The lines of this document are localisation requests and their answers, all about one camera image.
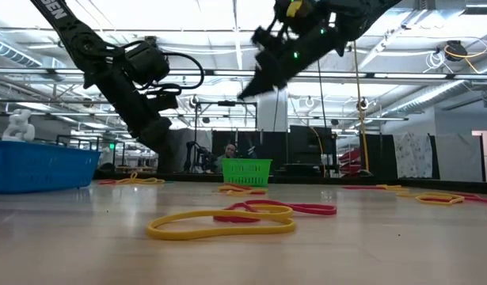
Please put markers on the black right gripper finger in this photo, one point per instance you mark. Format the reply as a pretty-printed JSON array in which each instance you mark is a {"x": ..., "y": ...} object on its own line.
[
  {"x": 267, "y": 83},
  {"x": 271, "y": 63}
]

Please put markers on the rubber bands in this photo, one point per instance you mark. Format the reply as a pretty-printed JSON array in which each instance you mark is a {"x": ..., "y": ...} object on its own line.
[{"x": 108, "y": 182}]

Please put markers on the green plastic basket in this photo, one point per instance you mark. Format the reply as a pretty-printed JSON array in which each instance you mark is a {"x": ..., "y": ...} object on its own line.
[{"x": 246, "y": 172}]

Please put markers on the red rubber band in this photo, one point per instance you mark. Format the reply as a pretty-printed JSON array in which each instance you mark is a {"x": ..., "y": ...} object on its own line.
[
  {"x": 314, "y": 209},
  {"x": 358, "y": 187},
  {"x": 259, "y": 192},
  {"x": 480, "y": 199}
]

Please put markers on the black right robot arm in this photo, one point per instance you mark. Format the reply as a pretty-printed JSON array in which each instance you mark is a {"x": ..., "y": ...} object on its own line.
[{"x": 366, "y": 12}]

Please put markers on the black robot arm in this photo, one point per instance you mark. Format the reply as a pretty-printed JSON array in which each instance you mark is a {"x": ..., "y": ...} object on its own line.
[{"x": 199, "y": 156}]

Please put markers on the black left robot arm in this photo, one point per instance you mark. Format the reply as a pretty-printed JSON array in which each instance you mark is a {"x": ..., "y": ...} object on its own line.
[{"x": 69, "y": 27}]

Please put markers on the white pillar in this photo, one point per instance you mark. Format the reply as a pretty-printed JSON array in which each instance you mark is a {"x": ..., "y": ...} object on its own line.
[{"x": 272, "y": 115}]

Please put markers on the green exit sign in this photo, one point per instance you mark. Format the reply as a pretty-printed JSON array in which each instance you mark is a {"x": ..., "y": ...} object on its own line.
[{"x": 112, "y": 146}]

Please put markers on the black partition panel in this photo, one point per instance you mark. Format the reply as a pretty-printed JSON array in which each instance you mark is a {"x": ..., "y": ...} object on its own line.
[{"x": 310, "y": 146}]

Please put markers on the person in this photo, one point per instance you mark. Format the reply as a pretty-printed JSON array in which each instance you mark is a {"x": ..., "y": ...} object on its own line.
[{"x": 228, "y": 152}]

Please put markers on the blue plastic basket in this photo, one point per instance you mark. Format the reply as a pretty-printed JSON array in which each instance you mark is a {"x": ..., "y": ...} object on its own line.
[{"x": 41, "y": 166}]

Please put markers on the red rack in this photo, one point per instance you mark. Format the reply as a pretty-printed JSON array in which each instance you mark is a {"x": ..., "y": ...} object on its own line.
[{"x": 350, "y": 162}]

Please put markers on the black curtain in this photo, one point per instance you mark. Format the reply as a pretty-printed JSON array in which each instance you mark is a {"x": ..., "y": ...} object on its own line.
[{"x": 379, "y": 158}]

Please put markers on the white patterned cloth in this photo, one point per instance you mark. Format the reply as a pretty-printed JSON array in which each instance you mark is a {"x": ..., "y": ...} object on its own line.
[{"x": 413, "y": 154}]

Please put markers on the grey partition panel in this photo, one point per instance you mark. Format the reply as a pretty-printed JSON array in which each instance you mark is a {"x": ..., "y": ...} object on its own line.
[{"x": 459, "y": 158}]

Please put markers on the black rig frame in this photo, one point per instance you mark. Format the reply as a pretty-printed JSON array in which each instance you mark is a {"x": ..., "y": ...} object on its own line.
[{"x": 227, "y": 103}]

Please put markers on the silver ventilation duct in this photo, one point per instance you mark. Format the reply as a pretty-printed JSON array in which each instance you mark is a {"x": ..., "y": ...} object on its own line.
[
  {"x": 13, "y": 53},
  {"x": 433, "y": 93}
]

